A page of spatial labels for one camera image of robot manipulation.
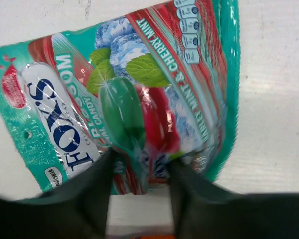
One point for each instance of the teal Fox's candy bag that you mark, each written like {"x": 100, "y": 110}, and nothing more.
{"x": 154, "y": 85}

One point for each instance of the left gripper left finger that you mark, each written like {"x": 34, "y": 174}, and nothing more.
{"x": 77, "y": 209}

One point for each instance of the orange candy bag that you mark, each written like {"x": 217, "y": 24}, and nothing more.
{"x": 155, "y": 237}

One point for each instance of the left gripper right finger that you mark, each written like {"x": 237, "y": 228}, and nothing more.
{"x": 203, "y": 210}

